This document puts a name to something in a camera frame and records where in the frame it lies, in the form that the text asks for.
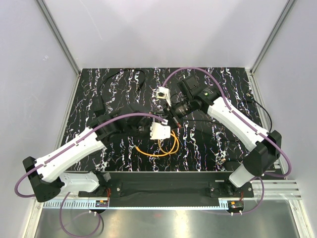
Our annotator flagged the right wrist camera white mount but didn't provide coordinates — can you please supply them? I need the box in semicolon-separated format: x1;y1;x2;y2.
155;86;171;106

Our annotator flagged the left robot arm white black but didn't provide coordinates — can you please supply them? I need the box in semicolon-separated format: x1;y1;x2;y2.
14;111;161;203

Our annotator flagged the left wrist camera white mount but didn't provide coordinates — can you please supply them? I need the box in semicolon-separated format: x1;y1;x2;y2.
150;122;171;140

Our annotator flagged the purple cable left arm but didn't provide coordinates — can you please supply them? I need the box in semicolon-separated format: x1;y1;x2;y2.
14;113;169;236

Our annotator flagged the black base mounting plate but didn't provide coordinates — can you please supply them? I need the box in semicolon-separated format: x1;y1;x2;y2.
49;171;284;199

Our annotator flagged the black power adapter cable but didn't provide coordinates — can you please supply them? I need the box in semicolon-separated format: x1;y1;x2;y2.
93;68;147;117

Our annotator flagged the aluminium frame rail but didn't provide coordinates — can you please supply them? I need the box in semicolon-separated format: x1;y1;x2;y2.
252;180;302;199

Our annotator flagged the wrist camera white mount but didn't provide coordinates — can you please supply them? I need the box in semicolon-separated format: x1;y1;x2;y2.
150;122;171;140
155;86;171;106

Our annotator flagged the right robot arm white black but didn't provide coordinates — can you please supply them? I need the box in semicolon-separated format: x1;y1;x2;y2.
165;76;282;197

